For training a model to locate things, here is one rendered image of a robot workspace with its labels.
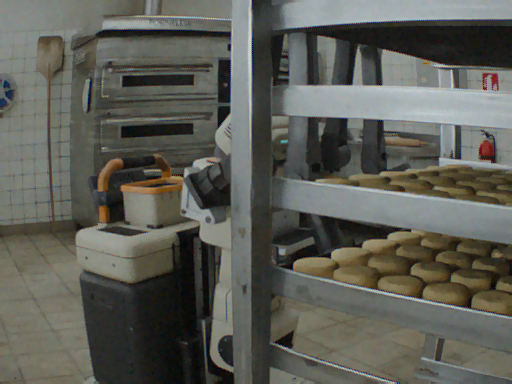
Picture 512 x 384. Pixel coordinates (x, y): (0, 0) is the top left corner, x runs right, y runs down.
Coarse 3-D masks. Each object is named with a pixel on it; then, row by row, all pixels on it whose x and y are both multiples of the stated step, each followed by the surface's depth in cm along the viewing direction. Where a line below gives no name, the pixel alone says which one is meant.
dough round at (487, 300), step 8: (480, 296) 47; (488, 296) 47; (496, 296) 46; (504, 296) 46; (472, 304) 47; (480, 304) 45; (488, 304) 45; (496, 304) 44; (504, 304) 44; (496, 312) 44; (504, 312) 44
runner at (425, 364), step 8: (424, 360) 93; (432, 360) 92; (424, 368) 93; (432, 368) 92; (440, 368) 91; (448, 368) 89; (456, 368) 88; (464, 368) 87; (416, 376) 92; (424, 376) 91; (432, 376) 91; (440, 376) 90; (448, 376) 89; (456, 376) 88; (464, 376) 87; (472, 376) 86; (480, 376) 84; (488, 376) 83; (496, 376) 82
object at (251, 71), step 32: (256, 0) 55; (256, 32) 55; (256, 64) 56; (256, 96) 56; (256, 128) 56; (256, 160) 57; (256, 192) 57; (256, 224) 58; (256, 256) 58; (256, 288) 58; (256, 320) 59; (256, 352) 59
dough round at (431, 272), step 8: (416, 264) 60; (424, 264) 60; (432, 264) 60; (440, 264) 59; (448, 264) 59; (416, 272) 58; (424, 272) 57; (432, 272) 57; (440, 272) 56; (448, 272) 57; (424, 280) 57; (432, 280) 56; (440, 280) 56; (448, 280) 57
